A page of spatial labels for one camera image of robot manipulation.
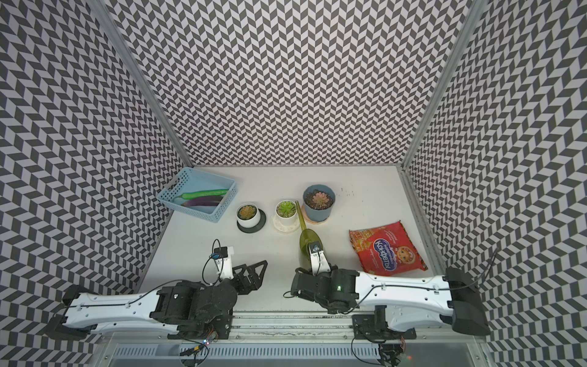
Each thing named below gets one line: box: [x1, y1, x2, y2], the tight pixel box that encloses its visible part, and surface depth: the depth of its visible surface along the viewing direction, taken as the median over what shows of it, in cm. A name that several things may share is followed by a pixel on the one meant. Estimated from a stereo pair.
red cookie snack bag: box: [349, 220, 429, 277], surface depth 88 cm
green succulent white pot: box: [275, 199, 299, 228], surface depth 93 cm
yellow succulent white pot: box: [236, 202, 261, 228], surface depth 95 cm
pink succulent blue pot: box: [302, 184, 336, 223], surface depth 95 cm
